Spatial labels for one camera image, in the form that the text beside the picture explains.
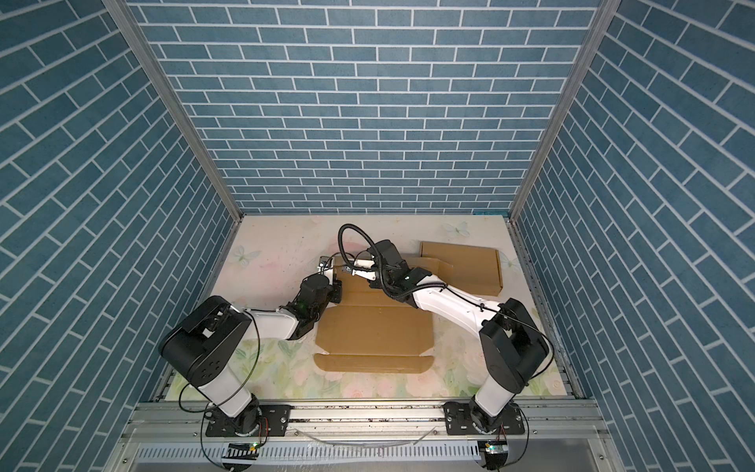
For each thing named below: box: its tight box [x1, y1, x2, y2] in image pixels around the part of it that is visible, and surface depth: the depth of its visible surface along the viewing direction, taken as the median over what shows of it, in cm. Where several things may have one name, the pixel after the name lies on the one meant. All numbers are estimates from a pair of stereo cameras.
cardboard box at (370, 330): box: [313, 257, 435, 374], surface depth 89 cm
